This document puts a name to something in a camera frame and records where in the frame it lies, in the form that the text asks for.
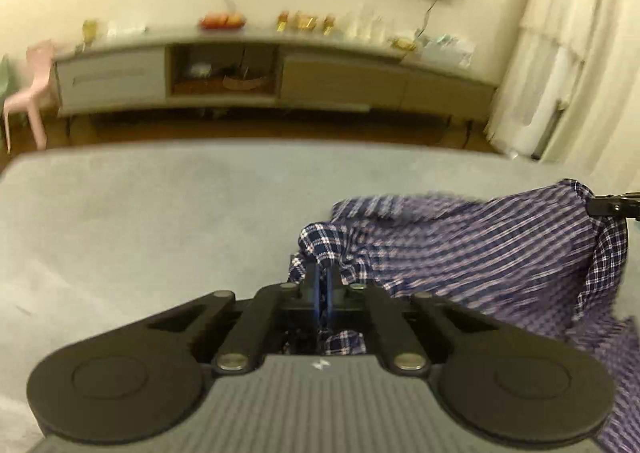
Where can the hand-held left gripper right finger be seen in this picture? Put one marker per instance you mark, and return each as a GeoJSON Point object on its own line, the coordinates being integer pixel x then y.
{"type": "Point", "coordinates": [332, 293]}

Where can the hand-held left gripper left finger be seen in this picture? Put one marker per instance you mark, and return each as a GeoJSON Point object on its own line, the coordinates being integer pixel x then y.
{"type": "Point", "coordinates": [316, 293]}

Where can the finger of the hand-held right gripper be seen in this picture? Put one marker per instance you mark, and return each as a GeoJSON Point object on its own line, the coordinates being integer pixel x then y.
{"type": "Point", "coordinates": [612, 207]}

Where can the blue plaid shirt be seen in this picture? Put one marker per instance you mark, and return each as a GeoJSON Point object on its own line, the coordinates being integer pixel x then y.
{"type": "Point", "coordinates": [475, 253]}

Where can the white curtain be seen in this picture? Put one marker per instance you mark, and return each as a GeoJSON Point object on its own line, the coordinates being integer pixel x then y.
{"type": "Point", "coordinates": [575, 33]}

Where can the long grey sideboard cabinet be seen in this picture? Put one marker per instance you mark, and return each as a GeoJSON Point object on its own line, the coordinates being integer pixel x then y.
{"type": "Point", "coordinates": [340, 78]}

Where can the wooden tray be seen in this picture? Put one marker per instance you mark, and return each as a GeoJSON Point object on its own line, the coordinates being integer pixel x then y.
{"type": "Point", "coordinates": [246, 83]}

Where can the white organizer box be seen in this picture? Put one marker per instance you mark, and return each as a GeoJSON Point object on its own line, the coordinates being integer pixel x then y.
{"type": "Point", "coordinates": [446, 52]}

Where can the small white container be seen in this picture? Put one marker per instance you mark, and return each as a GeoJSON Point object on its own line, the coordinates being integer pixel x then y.
{"type": "Point", "coordinates": [201, 71]}

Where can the gold box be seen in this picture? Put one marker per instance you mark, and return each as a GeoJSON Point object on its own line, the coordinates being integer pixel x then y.
{"type": "Point", "coordinates": [405, 44]}

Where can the clear glass bottle set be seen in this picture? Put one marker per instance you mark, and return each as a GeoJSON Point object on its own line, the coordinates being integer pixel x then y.
{"type": "Point", "coordinates": [365, 25]}

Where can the small gold ornament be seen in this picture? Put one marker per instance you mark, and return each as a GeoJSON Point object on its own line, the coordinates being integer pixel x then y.
{"type": "Point", "coordinates": [283, 22]}
{"type": "Point", "coordinates": [328, 23]}

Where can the wide gold ornament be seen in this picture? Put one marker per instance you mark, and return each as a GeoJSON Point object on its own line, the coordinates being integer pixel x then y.
{"type": "Point", "coordinates": [306, 22]}

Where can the plate of orange fruit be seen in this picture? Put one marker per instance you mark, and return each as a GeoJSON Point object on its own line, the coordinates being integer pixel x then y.
{"type": "Point", "coordinates": [223, 21]}

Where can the gold cup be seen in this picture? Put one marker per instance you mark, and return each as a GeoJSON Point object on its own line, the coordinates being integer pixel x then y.
{"type": "Point", "coordinates": [90, 30]}

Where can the pink plastic chair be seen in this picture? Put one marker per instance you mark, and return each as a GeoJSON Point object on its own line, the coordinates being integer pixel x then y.
{"type": "Point", "coordinates": [30, 88]}

